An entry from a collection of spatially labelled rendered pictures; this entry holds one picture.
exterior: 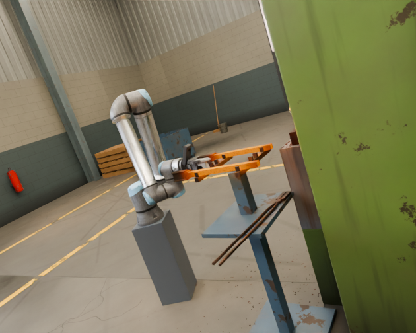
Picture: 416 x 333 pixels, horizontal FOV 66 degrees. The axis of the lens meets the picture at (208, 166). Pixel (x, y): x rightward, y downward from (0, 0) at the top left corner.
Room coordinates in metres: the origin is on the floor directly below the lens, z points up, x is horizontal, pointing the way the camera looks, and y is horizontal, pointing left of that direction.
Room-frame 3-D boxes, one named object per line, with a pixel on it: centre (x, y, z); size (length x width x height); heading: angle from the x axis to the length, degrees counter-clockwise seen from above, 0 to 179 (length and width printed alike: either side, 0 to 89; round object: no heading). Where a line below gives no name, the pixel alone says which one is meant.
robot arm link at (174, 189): (1.81, 0.23, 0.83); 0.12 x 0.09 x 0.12; 108
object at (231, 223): (1.40, -0.11, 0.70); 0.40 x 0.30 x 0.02; 142
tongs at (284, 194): (1.24, -0.12, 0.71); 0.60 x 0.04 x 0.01; 137
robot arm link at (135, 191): (2.09, 0.48, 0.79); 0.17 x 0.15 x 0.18; 108
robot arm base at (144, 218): (2.08, 0.49, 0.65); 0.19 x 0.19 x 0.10
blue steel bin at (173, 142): (7.10, 0.86, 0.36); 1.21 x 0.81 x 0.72; 46
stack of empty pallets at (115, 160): (8.69, 2.10, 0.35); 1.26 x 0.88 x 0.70; 58
